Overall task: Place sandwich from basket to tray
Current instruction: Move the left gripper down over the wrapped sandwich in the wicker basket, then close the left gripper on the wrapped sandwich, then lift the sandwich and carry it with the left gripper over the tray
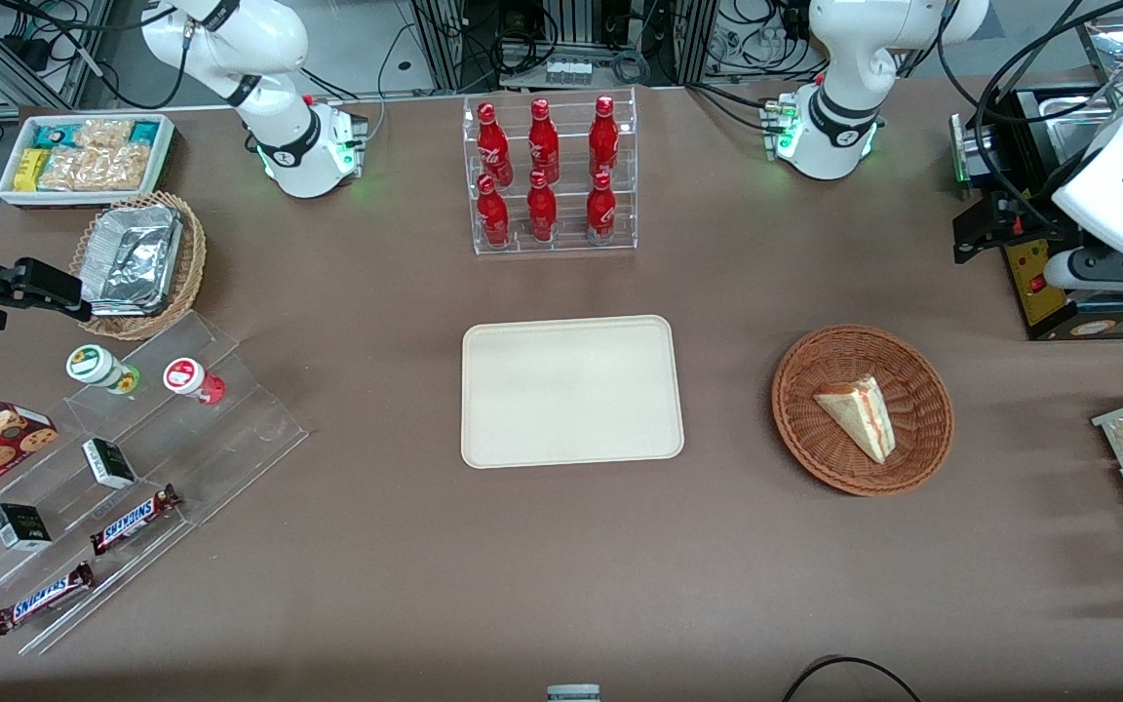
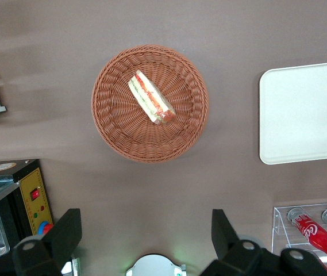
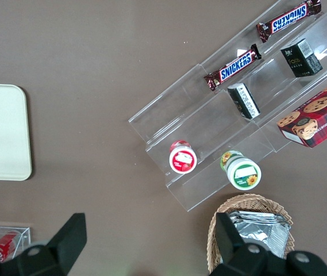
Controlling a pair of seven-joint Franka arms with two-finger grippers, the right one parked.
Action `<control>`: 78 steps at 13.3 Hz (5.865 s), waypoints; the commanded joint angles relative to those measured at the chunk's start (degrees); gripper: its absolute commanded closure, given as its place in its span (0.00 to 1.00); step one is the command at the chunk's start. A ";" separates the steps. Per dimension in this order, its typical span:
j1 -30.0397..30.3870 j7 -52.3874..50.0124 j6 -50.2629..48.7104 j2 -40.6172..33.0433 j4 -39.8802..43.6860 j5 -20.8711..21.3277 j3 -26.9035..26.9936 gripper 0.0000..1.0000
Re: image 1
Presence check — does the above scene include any snickers bar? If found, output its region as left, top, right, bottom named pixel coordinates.
left=0, top=561, right=96, bottom=637
left=89, top=484, right=182, bottom=557

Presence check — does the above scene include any stack of foil trays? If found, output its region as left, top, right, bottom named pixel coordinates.
left=81, top=205, right=184, bottom=318

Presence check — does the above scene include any black cable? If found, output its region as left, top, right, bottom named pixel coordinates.
left=781, top=655, right=923, bottom=702

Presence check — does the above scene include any red cola bottle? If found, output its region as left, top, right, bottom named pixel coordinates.
left=526, top=170, right=559, bottom=243
left=476, top=101, right=515, bottom=188
left=476, top=174, right=512, bottom=248
left=588, top=95, right=620, bottom=181
left=527, top=97, right=561, bottom=184
left=586, top=171, right=618, bottom=245

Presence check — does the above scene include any steel pan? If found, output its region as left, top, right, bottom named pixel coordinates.
left=1047, top=93, right=1123, bottom=167

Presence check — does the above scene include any light wicker basket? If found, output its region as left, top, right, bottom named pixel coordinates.
left=69, top=190, right=208, bottom=341

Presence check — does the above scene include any yellow snack pack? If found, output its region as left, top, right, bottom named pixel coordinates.
left=14, top=148, right=51, bottom=192

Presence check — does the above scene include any brown wicker basket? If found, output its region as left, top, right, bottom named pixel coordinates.
left=771, top=324, right=955, bottom=497

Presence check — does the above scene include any red lid cup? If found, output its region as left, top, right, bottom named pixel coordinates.
left=163, top=358, right=227, bottom=406

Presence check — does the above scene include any triangle sandwich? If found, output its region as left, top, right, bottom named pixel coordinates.
left=812, top=375, right=898, bottom=464

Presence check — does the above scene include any clear cracker bag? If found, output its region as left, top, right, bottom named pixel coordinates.
left=38, top=146, right=99, bottom=192
left=76, top=119, right=135, bottom=150
left=94, top=144, right=152, bottom=192

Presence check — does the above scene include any clear acrylic bottle rack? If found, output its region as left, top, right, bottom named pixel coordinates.
left=462, top=86, right=639, bottom=256

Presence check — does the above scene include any green lid cup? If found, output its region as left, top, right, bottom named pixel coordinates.
left=65, top=344, right=141, bottom=395

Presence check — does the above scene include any black food warmer appliance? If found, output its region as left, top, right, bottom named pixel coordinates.
left=949, top=83, right=1123, bottom=342

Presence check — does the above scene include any cream plastic tray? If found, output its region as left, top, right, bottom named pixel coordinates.
left=461, top=314, right=686, bottom=470

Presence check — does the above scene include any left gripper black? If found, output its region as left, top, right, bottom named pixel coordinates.
left=952, top=189, right=1078, bottom=266

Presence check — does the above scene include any white plastic bin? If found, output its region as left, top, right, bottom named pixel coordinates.
left=0, top=113, right=177, bottom=209

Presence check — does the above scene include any clear acrylic stepped display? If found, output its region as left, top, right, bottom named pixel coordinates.
left=0, top=310, right=310, bottom=656

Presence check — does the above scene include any small black box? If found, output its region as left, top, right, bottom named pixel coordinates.
left=0, top=503, right=54, bottom=552
left=82, top=438, right=137, bottom=490

